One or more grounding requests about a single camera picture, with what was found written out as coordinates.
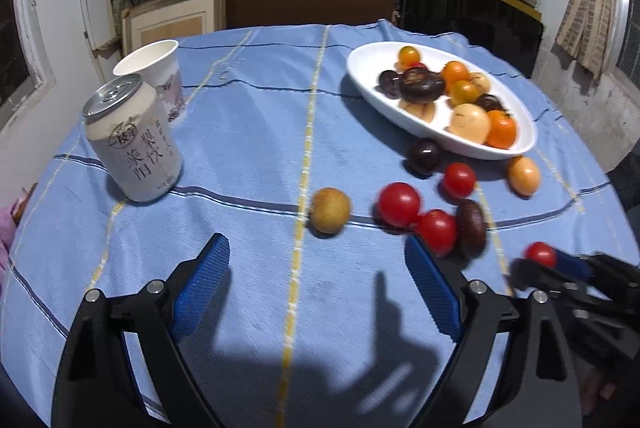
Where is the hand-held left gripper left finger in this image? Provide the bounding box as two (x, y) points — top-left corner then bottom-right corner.
(51, 233), (232, 428)

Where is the large orange mandarin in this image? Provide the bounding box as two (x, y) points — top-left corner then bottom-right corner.
(486, 109), (518, 150)

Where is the beige checked curtain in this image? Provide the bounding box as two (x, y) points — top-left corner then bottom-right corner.
(555, 0), (626, 81)

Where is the person's right hand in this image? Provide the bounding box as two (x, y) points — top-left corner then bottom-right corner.
(575, 355), (620, 410)

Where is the pink cloth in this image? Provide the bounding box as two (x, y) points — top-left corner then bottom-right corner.
(0, 203), (21, 279)

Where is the small pale orange fruit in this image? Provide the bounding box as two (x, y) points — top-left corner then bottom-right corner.
(506, 155), (542, 196)

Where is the black panel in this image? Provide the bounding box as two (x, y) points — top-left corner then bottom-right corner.
(400, 0), (546, 79)

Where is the dark mangosteen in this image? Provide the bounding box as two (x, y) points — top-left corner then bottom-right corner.
(399, 67), (446, 104)

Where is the dark purple plum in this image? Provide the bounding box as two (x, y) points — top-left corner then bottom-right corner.
(404, 138), (442, 178)
(377, 69), (402, 98)

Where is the yellow orange round fruit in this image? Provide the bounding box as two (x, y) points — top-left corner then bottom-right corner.
(448, 80), (482, 107)

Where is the small orange mandarin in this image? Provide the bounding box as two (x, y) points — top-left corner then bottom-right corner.
(440, 60), (471, 88)

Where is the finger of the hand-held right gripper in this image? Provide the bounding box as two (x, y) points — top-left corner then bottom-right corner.
(552, 250), (640, 293)
(507, 258), (576, 297)

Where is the white oval plate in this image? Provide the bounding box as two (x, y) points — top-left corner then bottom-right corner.
(346, 40), (539, 160)

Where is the wooden picture frame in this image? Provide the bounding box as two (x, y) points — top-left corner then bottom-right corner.
(121, 0), (228, 54)

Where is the window with metal grille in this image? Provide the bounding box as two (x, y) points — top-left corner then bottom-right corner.
(615, 0), (640, 79)

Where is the white drink can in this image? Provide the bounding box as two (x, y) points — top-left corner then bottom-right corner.
(81, 73), (183, 204)

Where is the dark brown wrinkled fruit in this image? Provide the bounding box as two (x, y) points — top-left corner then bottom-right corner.
(455, 199), (489, 260)
(474, 93), (506, 113)

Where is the white paper cup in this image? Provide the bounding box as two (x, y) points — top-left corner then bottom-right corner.
(112, 39), (187, 129)

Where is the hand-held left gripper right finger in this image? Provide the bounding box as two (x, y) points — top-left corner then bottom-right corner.
(404, 234), (583, 428)

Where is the small brown round fruit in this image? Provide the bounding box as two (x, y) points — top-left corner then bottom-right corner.
(308, 188), (352, 235)

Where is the dark cloth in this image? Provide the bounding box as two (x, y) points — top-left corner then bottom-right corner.
(605, 148), (640, 214)

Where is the blue checked tablecloth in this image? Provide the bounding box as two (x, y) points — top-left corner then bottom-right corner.
(0, 19), (640, 428)

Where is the pale yellow pepino melon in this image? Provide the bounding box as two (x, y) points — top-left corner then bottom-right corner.
(467, 71), (492, 93)
(398, 99), (437, 124)
(449, 103), (492, 145)

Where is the white framed window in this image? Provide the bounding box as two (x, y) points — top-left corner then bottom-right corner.
(0, 0), (56, 129)

